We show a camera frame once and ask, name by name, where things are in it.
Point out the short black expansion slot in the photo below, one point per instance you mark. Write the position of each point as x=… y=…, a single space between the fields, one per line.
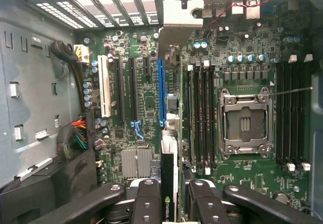
x=146 y=66

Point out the open black PC case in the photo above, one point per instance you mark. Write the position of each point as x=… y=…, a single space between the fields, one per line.
x=317 y=133

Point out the silver chipset heatsink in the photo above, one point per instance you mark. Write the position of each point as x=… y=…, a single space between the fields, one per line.
x=136 y=162

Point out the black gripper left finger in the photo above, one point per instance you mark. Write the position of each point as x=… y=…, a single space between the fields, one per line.
x=101 y=200

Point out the black-latch RAM slot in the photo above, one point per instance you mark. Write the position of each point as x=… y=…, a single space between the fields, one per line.
x=198 y=113
x=214 y=113
x=297 y=113
x=280 y=113

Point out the thin metal locking lever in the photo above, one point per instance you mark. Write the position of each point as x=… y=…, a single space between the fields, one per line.
x=290 y=92

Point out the silver coin cell battery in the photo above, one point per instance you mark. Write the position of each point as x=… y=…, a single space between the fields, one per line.
x=281 y=198

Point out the black plastic shroud box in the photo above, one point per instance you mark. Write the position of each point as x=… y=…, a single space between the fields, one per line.
x=38 y=183

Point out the CPU socket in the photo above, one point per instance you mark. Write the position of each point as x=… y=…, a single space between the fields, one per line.
x=246 y=125

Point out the blue expansion slot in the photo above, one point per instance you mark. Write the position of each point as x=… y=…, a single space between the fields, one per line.
x=161 y=90

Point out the white expansion slot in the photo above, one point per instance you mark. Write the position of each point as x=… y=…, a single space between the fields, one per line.
x=104 y=87

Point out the white-latch RAM slot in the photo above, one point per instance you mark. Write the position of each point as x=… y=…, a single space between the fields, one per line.
x=191 y=113
x=207 y=113
x=305 y=113
x=289 y=113

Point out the long black expansion slot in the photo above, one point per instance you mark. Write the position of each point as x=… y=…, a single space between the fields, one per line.
x=133 y=90
x=119 y=90

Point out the green motherboard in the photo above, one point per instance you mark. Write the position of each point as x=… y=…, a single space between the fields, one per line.
x=252 y=176

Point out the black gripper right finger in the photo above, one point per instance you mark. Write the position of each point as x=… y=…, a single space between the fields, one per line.
x=252 y=201

